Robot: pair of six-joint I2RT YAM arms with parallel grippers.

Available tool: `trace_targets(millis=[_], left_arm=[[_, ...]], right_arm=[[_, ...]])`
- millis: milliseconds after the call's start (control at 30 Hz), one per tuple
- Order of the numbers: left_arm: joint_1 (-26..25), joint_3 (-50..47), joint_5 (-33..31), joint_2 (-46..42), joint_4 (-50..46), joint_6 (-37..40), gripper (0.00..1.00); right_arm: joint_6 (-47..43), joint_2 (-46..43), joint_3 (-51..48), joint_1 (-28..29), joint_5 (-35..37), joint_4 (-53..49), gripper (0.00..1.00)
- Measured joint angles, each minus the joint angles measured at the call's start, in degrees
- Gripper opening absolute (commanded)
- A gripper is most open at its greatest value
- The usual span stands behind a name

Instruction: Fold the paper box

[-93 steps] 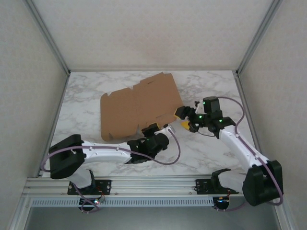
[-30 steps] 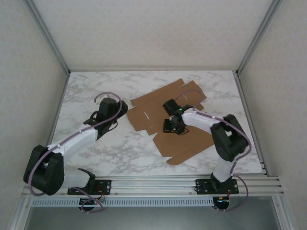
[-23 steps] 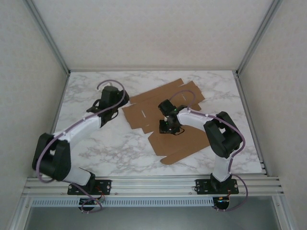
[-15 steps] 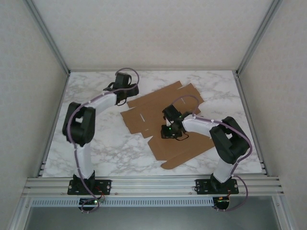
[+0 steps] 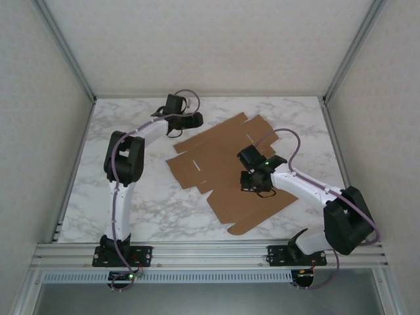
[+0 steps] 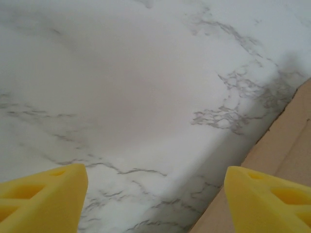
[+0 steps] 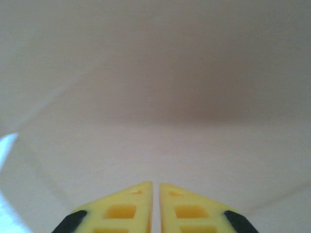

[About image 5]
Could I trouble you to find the brown cardboard box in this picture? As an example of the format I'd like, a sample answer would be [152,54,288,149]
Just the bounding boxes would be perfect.
[165,112,300,237]

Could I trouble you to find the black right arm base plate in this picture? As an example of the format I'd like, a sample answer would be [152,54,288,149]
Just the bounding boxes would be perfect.
[267,244,328,267]

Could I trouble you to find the aluminium table side rail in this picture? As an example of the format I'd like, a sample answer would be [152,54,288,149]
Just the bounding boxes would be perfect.
[49,98,96,244]
[320,98,352,191]

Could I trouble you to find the aluminium mounting rail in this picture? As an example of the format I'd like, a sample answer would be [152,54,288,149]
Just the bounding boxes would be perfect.
[31,241,390,270]

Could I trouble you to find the grey slotted cable duct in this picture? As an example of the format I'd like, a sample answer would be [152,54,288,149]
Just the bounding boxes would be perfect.
[42,270,293,284]

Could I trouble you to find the aluminium frame post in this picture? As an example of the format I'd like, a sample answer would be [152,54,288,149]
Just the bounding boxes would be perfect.
[322,0,391,104]
[31,0,96,103]

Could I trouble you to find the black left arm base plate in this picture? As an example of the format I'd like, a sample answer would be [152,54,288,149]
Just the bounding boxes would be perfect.
[91,245,154,267]

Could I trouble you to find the aluminium frame leg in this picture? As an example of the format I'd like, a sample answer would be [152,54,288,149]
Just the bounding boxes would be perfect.
[11,267,45,315]
[372,267,404,315]

